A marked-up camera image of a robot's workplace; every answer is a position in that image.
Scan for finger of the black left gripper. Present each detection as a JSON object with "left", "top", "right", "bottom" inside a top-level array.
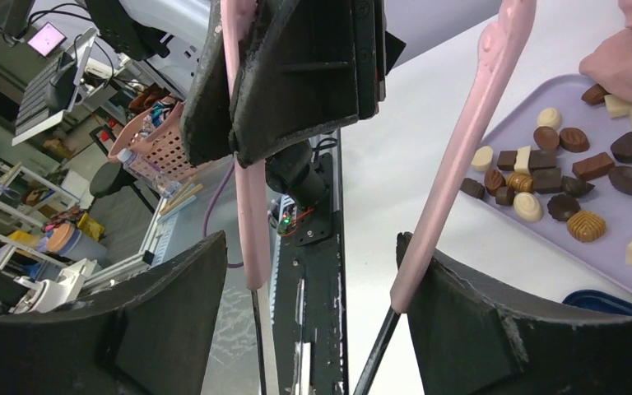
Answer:
[
  {"left": 180, "top": 0, "right": 232, "bottom": 167},
  {"left": 230, "top": 1, "right": 388, "bottom": 168}
]

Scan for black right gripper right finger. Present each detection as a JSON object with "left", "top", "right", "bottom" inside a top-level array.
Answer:
[{"left": 407, "top": 252, "right": 632, "bottom": 394}]

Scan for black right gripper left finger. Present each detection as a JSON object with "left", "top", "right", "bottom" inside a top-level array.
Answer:
[{"left": 0, "top": 231, "right": 227, "bottom": 394}]

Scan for pink handled metal tongs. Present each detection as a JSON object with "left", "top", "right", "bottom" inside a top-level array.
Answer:
[{"left": 235, "top": 1, "right": 537, "bottom": 394}]

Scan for caramel ridged chocolate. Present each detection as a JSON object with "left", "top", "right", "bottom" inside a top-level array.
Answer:
[{"left": 566, "top": 210, "right": 607, "bottom": 243}]

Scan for dark oval chocolate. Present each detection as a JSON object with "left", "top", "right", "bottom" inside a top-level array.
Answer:
[{"left": 608, "top": 165, "right": 632, "bottom": 196}]

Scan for dark round chocolate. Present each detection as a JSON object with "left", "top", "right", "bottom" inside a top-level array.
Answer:
[{"left": 610, "top": 131, "right": 632, "bottom": 164}]

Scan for pink plastic basket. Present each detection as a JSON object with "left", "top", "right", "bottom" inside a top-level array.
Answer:
[{"left": 108, "top": 101, "right": 216, "bottom": 182}]

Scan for dark blue box lid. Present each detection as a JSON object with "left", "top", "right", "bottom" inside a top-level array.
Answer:
[{"left": 562, "top": 290, "right": 632, "bottom": 316}]

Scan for lilac plastic tray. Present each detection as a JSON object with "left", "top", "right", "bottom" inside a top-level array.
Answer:
[{"left": 480, "top": 74, "right": 632, "bottom": 293}]

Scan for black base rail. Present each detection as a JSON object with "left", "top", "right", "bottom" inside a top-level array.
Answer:
[{"left": 271, "top": 130, "right": 349, "bottom": 394}]

